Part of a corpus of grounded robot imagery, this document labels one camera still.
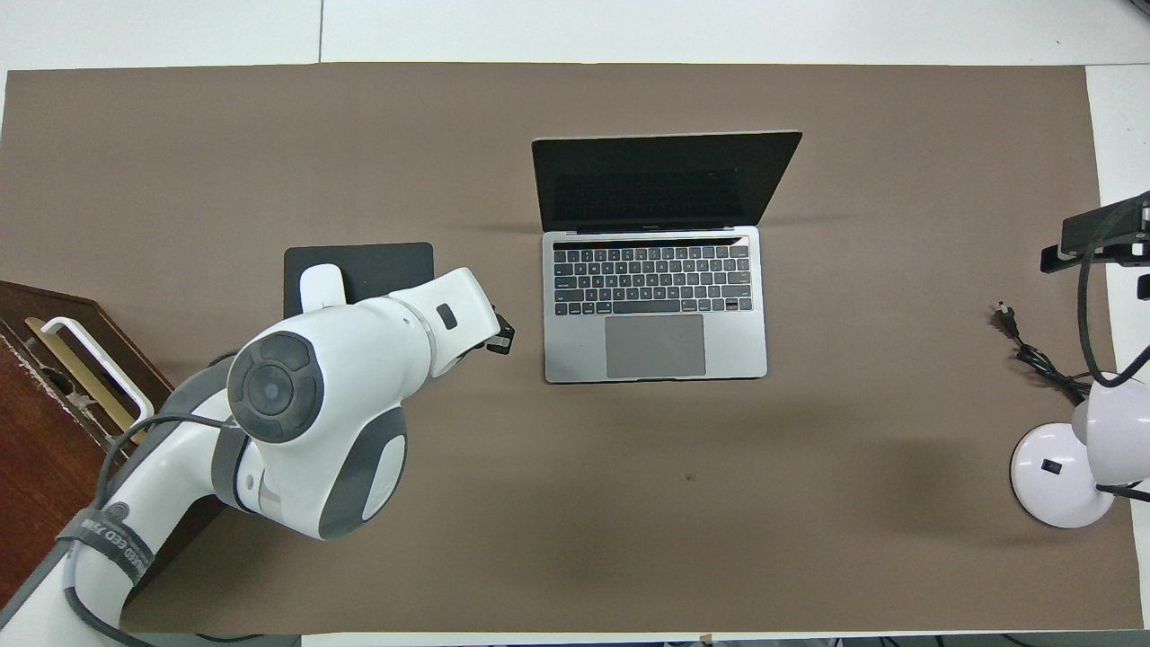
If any white computer mouse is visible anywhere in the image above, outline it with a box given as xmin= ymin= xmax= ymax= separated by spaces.
xmin=299 ymin=263 xmax=347 ymax=315

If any silver Apple laptop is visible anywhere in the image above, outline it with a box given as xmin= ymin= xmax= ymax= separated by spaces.
xmin=530 ymin=130 xmax=804 ymax=385

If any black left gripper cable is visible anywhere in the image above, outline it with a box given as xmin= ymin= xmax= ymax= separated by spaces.
xmin=63 ymin=412 xmax=248 ymax=647

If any white box handle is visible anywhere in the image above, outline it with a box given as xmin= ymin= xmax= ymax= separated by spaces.
xmin=40 ymin=316 xmax=155 ymax=425

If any gold handle plate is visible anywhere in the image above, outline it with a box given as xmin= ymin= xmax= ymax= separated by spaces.
xmin=24 ymin=316 xmax=136 ymax=434

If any brown table mat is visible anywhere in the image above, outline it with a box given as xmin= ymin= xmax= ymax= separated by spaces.
xmin=0 ymin=63 xmax=1146 ymax=635

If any black power cable plug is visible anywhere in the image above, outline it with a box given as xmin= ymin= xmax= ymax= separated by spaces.
xmin=997 ymin=303 xmax=1093 ymax=405

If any white desk lamp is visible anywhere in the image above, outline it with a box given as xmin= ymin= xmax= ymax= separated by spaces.
xmin=1011 ymin=371 xmax=1150 ymax=529

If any black mouse pad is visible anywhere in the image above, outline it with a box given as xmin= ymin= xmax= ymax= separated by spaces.
xmin=284 ymin=242 xmax=436 ymax=321

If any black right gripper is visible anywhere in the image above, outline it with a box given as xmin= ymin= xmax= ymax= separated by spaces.
xmin=1042 ymin=193 xmax=1150 ymax=274

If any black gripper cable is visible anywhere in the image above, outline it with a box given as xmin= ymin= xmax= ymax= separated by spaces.
xmin=1076 ymin=202 xmax=1150 ymax=389
xmin=63 ymin=412 xmax=248 ymax=647

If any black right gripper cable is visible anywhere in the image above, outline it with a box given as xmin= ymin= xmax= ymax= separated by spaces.
xmin=1076 ymin=202 xmax=1150 ymax=389

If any dark brown wooden box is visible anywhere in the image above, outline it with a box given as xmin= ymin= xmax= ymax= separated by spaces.
xmin=0 ymin=280 xmax=176 ymax=605

